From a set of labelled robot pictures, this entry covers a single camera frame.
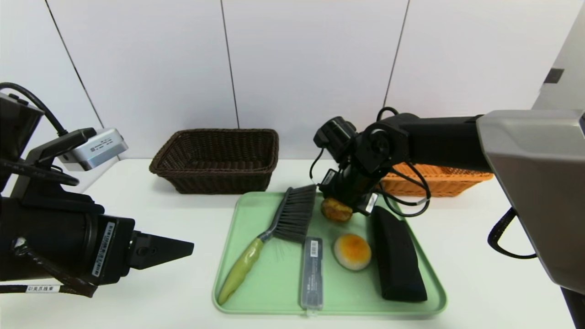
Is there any orange wicker basket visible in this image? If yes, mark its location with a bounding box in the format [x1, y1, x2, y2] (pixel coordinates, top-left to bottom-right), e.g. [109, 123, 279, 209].
[379, 162, 494, 198]

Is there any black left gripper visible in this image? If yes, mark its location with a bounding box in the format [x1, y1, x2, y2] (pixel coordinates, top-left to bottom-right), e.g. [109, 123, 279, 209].
[0, 196, 195, 287]

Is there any pink cream puff pastry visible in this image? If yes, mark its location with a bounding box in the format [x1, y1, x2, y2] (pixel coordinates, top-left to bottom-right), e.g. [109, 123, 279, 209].
[321, 197, 353, 223]

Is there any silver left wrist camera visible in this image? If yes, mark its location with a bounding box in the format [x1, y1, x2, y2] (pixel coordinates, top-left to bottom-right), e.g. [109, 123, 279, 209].
[23, 127, 129, 172]

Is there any black left camera cable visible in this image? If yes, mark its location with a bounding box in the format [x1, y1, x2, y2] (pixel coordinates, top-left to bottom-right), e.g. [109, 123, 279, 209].
[0, 82, 69, 138]

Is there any slim transparent grey pen case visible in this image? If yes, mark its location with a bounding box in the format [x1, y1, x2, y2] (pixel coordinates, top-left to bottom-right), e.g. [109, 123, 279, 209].
[300, 236, 324, 316]

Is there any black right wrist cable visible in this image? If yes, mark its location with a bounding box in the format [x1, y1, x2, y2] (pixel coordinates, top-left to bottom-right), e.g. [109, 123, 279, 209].
[377, 162, 432, 218]

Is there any black braided left cable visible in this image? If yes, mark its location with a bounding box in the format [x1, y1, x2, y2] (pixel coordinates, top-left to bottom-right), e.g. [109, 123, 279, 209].
[11, 238, 97, 297]

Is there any white cable label tag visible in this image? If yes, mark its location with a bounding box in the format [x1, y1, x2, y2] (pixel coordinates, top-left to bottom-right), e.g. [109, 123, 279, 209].
[0, 284, 61, 294]

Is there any round egg yolk pastry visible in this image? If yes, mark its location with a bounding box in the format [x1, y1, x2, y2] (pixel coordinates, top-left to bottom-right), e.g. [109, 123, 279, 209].
[333, 233, 372, 271]

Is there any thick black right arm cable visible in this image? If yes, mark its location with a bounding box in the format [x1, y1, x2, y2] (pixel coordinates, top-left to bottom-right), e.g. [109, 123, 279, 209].
[487, 208, 538, 260]

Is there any dark brown wicker basket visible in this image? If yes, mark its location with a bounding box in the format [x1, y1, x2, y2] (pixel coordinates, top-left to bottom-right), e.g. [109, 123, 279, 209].
[149, 128, 279, 195]

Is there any black glasses case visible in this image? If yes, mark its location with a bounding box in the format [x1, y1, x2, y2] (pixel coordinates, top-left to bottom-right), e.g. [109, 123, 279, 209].
[370, 206, 428, 302]

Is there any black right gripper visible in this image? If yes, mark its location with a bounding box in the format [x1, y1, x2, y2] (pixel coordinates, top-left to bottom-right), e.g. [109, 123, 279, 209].
[317, 163, 379, 216]

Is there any light green plastic tray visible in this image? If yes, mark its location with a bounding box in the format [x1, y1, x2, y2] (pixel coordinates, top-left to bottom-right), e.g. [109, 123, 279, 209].
[212, 191, 447, 316]

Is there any grey brush with green handle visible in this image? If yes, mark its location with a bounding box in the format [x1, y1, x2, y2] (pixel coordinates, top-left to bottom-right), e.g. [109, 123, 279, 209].
[218, 184, 317, 305]

